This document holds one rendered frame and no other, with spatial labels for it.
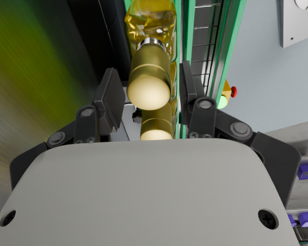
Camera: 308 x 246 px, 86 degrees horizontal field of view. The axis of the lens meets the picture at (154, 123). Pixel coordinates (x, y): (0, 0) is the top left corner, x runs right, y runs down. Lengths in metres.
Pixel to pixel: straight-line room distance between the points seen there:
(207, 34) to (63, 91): 0.31
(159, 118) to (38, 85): 0.13
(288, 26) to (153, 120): 0.73
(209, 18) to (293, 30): 0.49
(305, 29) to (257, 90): 0.30
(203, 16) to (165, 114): 0.27
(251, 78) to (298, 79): 0.23
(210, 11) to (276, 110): 0.86
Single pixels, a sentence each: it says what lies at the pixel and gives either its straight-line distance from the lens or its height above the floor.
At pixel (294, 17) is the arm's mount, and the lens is 0.83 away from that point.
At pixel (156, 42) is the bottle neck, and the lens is 0.17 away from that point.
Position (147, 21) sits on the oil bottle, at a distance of 0.19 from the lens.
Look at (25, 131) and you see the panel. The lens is 0.20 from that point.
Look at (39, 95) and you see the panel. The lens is 0.21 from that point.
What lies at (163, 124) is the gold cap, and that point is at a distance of 0.16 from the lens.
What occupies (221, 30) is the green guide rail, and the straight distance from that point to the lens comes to 0.39.
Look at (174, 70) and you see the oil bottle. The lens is 0.22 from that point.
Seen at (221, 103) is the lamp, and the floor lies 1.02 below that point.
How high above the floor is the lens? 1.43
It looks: 41 degrees down
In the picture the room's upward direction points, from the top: 178 degrees counter-clockwise
